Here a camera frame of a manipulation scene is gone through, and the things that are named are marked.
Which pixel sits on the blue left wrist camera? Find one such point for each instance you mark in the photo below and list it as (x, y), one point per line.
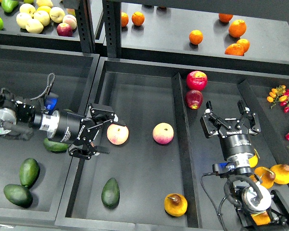
(50, 102)

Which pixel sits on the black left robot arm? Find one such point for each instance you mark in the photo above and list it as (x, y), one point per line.
(21, 116)

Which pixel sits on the dark green avocado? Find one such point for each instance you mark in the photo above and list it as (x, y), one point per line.
(110, 194)

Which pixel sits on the pink apple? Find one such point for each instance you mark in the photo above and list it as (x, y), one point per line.
(163, 133)
(117, 134)

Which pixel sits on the black shelf post right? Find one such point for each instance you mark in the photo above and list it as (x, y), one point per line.
(112, 22)

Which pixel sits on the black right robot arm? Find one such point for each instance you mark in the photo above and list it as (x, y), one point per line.
(257, 208)

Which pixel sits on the yellow pear upper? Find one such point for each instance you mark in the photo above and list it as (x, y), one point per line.
(253, 161)

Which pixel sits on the pink apple right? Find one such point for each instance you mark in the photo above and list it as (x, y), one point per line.
(163, 133)

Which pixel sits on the bright red apple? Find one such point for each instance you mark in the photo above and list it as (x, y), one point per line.
(196, 80)

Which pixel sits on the orange front right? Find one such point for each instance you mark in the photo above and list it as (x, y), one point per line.
(235, 49)

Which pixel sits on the black shelf post left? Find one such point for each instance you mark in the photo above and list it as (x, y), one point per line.
(85, 27)

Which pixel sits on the black left tray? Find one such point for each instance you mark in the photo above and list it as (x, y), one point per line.
(24, 72)

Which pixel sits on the black shelf post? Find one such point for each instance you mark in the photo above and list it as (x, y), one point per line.
(112, 22)
(85, 27)

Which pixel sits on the cherry tomato bunch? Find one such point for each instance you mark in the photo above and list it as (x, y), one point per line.
(279, 96)

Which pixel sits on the orange far left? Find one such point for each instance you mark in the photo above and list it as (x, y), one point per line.
(124, 19)

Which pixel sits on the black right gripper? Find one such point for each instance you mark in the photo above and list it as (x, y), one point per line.
(234, 142)

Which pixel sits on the black tray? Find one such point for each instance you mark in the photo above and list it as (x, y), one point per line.
(144, 94)
(24, 72)

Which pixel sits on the large orange right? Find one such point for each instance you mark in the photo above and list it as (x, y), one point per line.
(237, 28)

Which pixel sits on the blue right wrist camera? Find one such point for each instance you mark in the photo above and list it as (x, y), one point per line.
(223, 168)

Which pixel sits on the dark avocado bottom left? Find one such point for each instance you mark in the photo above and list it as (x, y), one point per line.
(18, 195)

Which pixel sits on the pale yellow pear right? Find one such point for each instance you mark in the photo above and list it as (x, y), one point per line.
(57, 14)

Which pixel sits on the yellow pear middle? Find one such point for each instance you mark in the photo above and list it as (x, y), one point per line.
(266, 175)

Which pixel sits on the orange behind right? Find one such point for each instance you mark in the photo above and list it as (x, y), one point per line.
(244, 43)

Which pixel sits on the pink apple left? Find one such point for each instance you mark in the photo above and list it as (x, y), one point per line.
(117, 134)

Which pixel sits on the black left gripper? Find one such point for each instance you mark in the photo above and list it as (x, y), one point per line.
(81, 131)

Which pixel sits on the yellow pear bottom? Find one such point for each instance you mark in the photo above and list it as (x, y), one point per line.
(261, 218)

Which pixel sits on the yellow pear with brown top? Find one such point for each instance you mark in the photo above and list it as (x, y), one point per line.
(175, 204)

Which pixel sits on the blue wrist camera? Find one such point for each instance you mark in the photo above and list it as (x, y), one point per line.
(223, 168)
(50, 102)

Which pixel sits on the dark avocado upright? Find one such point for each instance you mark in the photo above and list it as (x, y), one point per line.
(28, 172)

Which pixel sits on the black centre tray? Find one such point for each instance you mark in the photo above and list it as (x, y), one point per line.
(144, 94)

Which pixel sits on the pale yellow pear front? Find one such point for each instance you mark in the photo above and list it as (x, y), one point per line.
(34, 26)

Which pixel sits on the dark red shelf apple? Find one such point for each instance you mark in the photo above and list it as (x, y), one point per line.
(65, 30)

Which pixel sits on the orange centre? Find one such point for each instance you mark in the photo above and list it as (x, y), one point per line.
(195, 37)

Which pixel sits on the pale yellow pear centre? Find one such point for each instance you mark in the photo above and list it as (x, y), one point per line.
(43, 17)

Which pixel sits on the orange top right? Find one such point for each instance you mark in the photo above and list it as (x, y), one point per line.
(225, 18)

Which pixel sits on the pale pink peach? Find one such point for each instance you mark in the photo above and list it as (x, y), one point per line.
(71, 20)

